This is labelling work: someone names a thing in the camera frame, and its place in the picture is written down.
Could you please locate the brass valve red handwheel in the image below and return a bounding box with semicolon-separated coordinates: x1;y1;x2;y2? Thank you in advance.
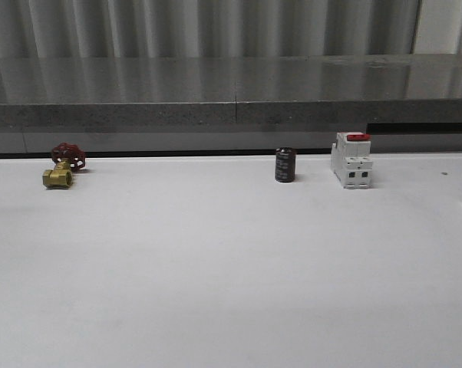
42;143;86;189

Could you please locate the grey stone counter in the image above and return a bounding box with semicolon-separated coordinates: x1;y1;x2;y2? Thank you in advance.
0;54;462;155

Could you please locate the black cylindrical capacitor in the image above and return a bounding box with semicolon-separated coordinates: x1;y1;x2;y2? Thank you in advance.
275;147;296;183

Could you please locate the white red circuit breaker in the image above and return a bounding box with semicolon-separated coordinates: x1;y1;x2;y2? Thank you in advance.
331;132;373;189

